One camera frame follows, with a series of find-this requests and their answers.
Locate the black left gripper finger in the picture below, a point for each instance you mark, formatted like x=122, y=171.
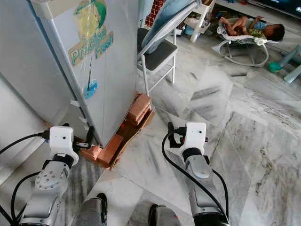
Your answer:
x=90, y=134

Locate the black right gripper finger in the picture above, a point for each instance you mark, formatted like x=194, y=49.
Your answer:
x=170, y=129

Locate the silver fridge door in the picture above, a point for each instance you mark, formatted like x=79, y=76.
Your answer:
x=117, y=80

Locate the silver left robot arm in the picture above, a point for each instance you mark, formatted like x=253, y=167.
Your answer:
x=49, y=184

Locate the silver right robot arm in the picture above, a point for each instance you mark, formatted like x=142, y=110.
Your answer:
x=201, y=179

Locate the silver small fridge body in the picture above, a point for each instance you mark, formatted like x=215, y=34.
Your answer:
x=33, y=56

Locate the brown wooden base board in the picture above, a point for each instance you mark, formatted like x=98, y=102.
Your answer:
x=131, y=136

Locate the white folding chair grey seat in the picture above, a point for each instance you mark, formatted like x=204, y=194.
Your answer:
x=157, y=54

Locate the grey right robot leg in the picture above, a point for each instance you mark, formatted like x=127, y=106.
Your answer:
x=164, y=216

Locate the green yellow brand sticker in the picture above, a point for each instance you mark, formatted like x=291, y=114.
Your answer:
x=91, y=35

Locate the white baby bouncer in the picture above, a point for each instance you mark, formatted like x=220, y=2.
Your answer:
x=242, y=47

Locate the red white patterned panel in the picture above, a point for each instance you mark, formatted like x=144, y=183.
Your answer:
x=153, y=13

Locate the teal plastic bowl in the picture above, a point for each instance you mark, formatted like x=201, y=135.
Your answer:
x=274, y=67

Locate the dark-haired baby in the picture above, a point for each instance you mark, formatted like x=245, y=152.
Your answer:
x=256, y=28

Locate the pale blue plastic stool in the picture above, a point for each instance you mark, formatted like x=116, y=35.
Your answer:
x=292, y=59

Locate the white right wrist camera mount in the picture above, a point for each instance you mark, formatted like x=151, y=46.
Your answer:
x=196, y=135

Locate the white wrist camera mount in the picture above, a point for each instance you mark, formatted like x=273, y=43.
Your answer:
x=62, y=141
x=196, y=135

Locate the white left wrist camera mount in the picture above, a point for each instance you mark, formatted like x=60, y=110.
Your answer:
x=62, y=141

